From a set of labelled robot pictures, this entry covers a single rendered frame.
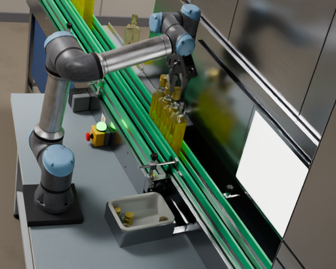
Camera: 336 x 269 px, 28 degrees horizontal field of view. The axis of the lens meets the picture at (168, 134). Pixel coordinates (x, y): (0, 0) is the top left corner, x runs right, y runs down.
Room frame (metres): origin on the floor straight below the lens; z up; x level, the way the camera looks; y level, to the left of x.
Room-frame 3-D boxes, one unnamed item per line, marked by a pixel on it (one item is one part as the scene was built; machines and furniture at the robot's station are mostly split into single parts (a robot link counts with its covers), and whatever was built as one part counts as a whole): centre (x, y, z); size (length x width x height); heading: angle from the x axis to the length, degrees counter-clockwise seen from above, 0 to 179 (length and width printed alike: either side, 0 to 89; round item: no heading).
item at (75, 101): (2.63, 0.45, 0.79); 0.08 x 0.08 x 0.08; 32
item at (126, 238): (1.93, 0.01, 0.79); 0.27 x 0.17 x 0.08; 122
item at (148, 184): (2.08, 0.00, 0.85); 0.09 x 0.04 x 0.07; 122
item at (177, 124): (2.24, -0.03, 0.99); 0.06 x 0.06 x 0.21; 31
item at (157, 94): (2.39, 0.06, 0.99); 0.06 x 0.06 x 0.21; 31
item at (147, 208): (1.92, 0.04, 0.80); 0.22 x 0.17 x 0.09; 122
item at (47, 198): (1.93, 0.38, 0.83); 0.15 x 0.15 x 0.10
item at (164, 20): (2.24, 0.09, 1.46); 0.11 x 0.11 x 0.08; 33
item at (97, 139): (2.40, 0.30, 0.79); 0.07 x 0.07 x 0.07; 32
